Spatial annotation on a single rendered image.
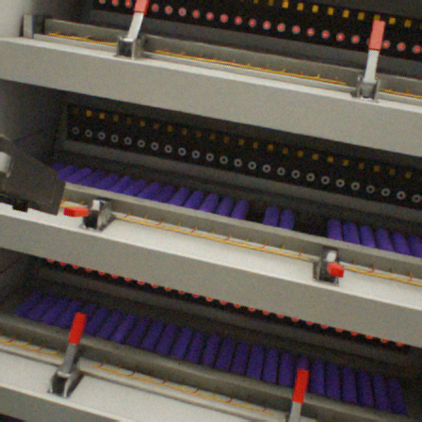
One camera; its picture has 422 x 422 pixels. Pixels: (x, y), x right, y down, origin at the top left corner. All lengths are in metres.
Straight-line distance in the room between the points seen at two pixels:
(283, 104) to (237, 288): 0.20
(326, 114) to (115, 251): 0.27
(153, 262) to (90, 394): 0.18
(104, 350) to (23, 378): 0.10
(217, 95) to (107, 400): 0.37
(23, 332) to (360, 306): 0.42
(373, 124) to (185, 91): 0.20
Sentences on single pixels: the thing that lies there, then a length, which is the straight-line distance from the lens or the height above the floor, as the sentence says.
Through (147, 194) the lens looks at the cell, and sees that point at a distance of 0.61.
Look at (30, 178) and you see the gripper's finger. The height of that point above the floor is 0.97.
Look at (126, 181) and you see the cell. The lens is 0.65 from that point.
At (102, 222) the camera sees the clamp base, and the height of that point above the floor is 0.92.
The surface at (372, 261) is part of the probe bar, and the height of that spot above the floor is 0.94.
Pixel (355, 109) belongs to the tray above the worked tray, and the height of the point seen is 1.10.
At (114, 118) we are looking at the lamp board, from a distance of 0.71.
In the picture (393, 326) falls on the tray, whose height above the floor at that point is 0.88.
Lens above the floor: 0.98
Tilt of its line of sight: 2 degrees down
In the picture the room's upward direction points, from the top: 12 degrees clockwise
